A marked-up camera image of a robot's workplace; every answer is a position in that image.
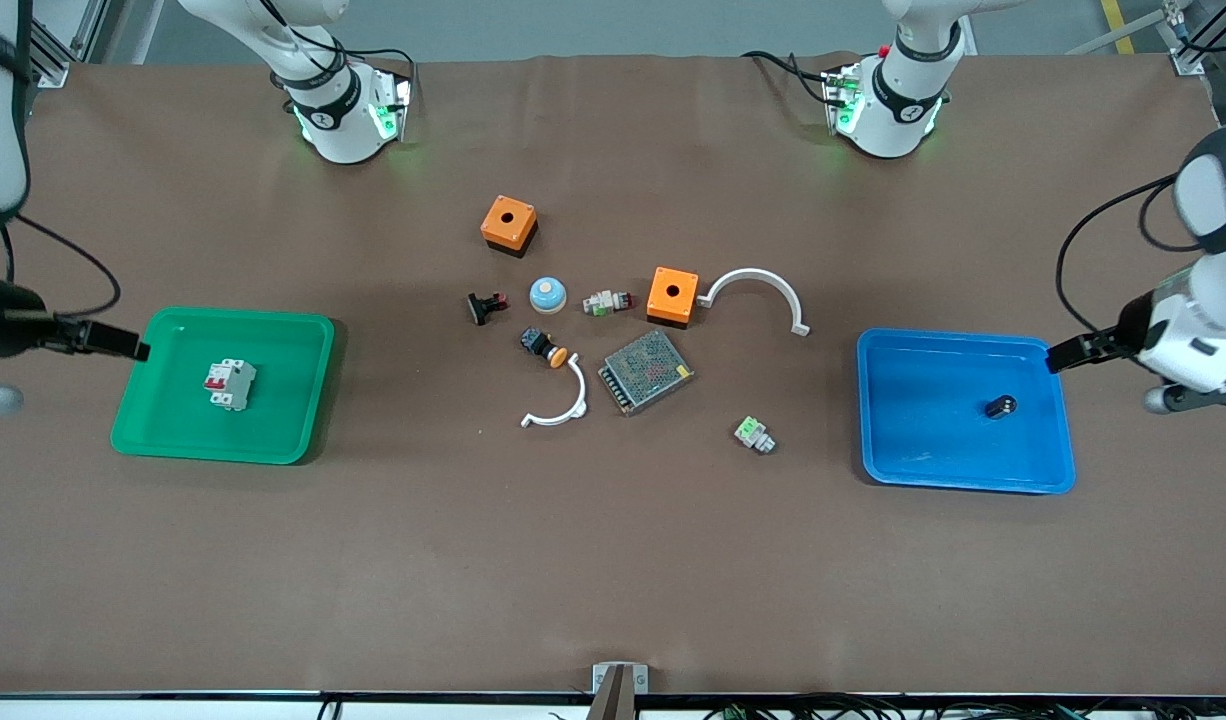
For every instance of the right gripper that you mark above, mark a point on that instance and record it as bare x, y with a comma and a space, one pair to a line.
13, 318

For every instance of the brown table cover sheet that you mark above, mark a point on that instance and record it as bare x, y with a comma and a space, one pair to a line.
613, 560

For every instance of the metal table edge bracket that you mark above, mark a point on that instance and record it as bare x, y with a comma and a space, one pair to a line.
620, 680

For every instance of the orange button box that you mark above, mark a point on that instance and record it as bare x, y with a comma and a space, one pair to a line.
673, 292
508, 220

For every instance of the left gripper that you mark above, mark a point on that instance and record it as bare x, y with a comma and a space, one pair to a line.
1131, 319

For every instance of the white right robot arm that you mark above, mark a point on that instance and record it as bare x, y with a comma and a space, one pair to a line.
338, 130

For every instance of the blue dome button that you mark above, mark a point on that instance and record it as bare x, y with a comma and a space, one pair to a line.
548, 296

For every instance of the white red green indicator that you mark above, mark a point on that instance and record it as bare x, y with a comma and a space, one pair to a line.
605, 302

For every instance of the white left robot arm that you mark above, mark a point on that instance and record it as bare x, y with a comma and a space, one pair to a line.
898, 120

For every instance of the black red push switch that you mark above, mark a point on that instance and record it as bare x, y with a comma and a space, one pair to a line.
486, 307

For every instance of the black button with orange cap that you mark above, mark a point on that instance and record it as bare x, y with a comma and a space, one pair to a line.
541, 345

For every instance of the green plastic tray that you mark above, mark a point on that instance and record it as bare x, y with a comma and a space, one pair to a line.
273, 400

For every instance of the metal mesh power supply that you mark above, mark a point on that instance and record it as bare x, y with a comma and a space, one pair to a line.
645, 372

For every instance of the blue plastic tray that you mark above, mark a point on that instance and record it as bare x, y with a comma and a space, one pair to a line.
933, 420

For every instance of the aluminium frame profile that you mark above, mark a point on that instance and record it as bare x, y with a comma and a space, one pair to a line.
1185, 55
48, 50

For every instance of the green grey switch block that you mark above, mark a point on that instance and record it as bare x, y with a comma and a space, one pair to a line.
753, 434

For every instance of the white red circuit breaker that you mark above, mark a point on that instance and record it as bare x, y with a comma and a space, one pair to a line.
230, 385

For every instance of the black cylindrical capacitor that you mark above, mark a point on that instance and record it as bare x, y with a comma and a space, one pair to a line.
1000, 406

